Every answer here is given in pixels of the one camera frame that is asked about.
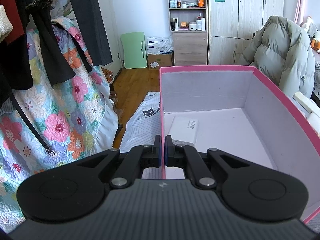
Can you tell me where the green folding table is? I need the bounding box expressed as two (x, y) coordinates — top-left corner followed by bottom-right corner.
(121, 32), (148, 70)

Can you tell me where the black hanging coat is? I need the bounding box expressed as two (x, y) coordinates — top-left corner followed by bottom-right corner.
(0, 0), (34, 105)

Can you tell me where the black belt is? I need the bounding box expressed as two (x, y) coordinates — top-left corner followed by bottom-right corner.
(10, 94), (56, 157)

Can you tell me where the white power adapter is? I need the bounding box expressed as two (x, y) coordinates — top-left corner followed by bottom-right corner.
(168, 116), (200, 147)

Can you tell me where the patterned snack bag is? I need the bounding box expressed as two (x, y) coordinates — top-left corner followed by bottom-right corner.
(103, 67), (116, 85)

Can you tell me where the cat print mat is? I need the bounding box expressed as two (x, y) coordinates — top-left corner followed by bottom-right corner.
(120, 91), (164, 179)

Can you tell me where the white door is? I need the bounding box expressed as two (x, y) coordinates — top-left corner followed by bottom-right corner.
(100, 0), (123, 78)

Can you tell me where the red hanging garment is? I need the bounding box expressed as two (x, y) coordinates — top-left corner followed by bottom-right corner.
(0, 0), (27, 46)

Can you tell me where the pack of tissue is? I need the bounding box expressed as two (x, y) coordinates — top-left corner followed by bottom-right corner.
(147, 36), (173, 55)

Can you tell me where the pink cardboard box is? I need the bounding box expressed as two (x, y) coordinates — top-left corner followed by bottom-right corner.
(159, 65), (320, 224)

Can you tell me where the cream fleece jacket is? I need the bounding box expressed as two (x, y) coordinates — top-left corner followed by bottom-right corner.
(0, 4), (13, 42)

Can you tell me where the dark grey hanging coat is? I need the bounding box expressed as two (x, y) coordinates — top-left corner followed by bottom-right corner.
(64, 0), (114, 67)

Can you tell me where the white duck plush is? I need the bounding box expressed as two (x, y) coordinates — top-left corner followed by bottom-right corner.
(301, 16), (317, 33)

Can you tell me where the grey puffer jacket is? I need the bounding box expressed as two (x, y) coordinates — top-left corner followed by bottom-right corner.
(240, 16), (316, 98)

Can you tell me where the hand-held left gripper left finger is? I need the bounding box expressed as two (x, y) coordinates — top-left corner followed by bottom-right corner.
(76, 135), (162, 189)

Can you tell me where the black garment with frayed hem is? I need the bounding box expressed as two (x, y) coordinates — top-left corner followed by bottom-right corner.
(25, 0), (93, 86)

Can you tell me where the white furniture piece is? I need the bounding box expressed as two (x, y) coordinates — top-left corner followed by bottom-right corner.
(292, 91), (320, 130)

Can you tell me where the wooden bookshelf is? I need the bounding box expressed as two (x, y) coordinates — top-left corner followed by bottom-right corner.
(166, 0), (209, 67)

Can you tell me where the light wood wardrobe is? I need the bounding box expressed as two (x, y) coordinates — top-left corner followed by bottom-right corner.
(207, 0), (285, 67)

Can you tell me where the floral quilt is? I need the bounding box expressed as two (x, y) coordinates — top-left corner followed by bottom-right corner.
(0, 17), (119, 235)

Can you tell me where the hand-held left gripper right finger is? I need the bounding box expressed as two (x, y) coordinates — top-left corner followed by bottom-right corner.
(165, 135), (250, 189)

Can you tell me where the orange plush toy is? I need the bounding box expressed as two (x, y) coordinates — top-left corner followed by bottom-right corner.
(311, 31), (320, 53)

